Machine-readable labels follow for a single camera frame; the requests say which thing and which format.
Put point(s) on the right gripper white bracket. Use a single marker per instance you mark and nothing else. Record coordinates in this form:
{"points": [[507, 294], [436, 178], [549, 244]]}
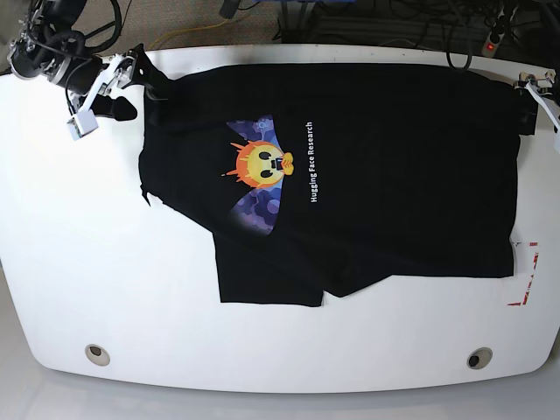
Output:
{"points": [[89, 84]]}

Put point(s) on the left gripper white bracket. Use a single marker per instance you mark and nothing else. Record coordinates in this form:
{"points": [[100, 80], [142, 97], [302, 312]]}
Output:
{"points": [[544, 89]]}

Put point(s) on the black printed T-shirt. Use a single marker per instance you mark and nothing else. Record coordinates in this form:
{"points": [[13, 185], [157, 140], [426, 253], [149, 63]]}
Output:
{"points": [[319, 179]]}

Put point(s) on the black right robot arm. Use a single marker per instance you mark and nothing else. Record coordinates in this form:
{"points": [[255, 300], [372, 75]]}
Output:
{"points": [[49, 45]]}

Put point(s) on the white power strip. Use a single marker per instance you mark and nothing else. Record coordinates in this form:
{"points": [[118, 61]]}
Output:
{"points": [[494, 39]]}

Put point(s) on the red tape rectangle marker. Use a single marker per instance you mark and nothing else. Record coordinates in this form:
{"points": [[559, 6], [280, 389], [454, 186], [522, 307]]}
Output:
{"points": [[518, 287]]}

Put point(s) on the left table grommet hole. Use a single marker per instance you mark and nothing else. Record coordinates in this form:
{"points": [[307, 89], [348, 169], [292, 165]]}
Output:
{"points": [[97, 355]]}

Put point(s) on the table grommet hole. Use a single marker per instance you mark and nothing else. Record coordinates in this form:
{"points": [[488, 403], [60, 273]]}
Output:
{"points": [[479, 358], [97, 355]]}

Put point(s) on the right table grommet hole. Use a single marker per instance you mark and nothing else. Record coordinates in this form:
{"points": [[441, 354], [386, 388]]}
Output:
{"points": [[479, 358]]}

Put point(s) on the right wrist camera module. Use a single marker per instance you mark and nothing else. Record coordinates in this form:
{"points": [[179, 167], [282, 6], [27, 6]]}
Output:
{"points": [[81, 124]]}

